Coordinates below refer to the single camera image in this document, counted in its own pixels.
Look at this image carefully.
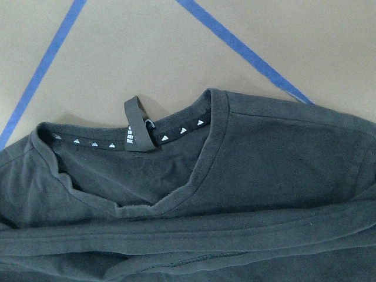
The black graphic t-shirt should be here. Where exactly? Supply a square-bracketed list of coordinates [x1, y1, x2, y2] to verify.
[1, 89, 375, 281]

